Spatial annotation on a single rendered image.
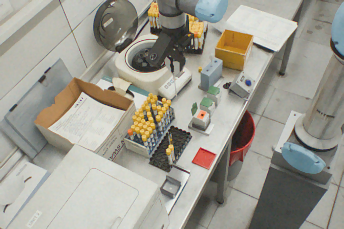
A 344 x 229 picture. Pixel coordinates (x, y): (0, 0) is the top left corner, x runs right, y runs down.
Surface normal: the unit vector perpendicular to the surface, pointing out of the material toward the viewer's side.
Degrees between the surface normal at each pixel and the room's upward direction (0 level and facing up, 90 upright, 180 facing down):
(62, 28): 90
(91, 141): 2
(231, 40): 90
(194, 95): 0
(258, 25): 1
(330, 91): 88
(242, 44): 90
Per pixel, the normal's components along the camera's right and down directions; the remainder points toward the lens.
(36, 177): -0.10, -0.58
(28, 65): 0.87, 0.35
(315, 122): -0.83, 0.47
